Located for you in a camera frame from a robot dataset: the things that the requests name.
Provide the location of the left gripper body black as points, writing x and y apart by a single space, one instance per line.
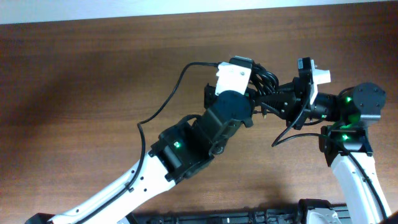
208 97

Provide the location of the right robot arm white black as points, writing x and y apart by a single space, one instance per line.
344 140

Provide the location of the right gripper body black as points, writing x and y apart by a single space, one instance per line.
302 94

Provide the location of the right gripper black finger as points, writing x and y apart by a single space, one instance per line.
274 104
270 88

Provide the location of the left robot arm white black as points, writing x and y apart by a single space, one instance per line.
181 151

